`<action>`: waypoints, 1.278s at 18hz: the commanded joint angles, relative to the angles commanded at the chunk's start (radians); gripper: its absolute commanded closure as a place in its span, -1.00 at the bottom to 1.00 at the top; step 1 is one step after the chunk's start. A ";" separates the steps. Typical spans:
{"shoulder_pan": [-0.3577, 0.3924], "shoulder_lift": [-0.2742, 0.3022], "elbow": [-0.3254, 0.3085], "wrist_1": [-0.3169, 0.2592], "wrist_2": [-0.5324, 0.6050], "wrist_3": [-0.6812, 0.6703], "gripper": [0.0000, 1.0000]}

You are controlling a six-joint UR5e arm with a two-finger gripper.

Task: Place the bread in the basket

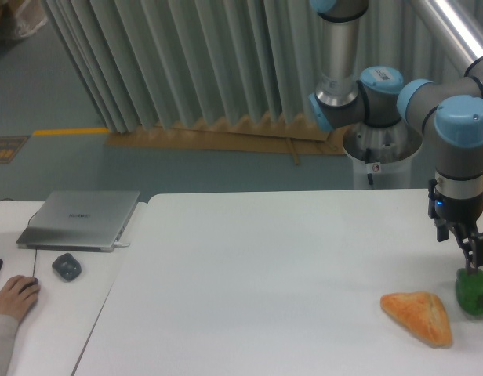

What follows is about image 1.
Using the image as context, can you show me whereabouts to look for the grey-green curtain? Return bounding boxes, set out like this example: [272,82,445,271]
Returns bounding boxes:
[41,0,344,132]

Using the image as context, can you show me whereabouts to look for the black computer mouse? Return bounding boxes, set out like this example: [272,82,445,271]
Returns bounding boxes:
[18,278,41,303]

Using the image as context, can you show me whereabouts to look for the person's hand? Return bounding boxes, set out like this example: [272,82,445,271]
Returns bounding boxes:
[0,275,38,324]

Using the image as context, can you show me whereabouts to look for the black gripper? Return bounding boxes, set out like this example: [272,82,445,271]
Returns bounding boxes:
[428,179,483,274]

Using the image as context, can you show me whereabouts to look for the brown cardboard sheet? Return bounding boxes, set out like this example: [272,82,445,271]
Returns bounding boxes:
[105,114,349,165]

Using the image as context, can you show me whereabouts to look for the black round gadget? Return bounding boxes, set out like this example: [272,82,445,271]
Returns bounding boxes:
[52,253,82,282]

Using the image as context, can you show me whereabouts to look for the triangular orange bread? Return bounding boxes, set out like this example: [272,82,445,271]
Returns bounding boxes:
[379,291,453,347]

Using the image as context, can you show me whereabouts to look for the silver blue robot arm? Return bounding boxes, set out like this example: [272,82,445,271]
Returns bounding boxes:
[309,1,483,275]

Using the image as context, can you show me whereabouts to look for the green bell pepper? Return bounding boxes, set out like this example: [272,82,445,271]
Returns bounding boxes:
[455,269,483,316]

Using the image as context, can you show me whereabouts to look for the grey sleeved forearm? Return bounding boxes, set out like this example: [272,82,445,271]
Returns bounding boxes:
[0,314,19,375]

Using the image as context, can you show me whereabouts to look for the silver closed laptop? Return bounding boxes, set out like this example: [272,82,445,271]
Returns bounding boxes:
[16,190,140,251]

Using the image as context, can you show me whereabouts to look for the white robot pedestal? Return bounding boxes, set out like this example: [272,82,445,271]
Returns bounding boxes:
[343,121,423,190]

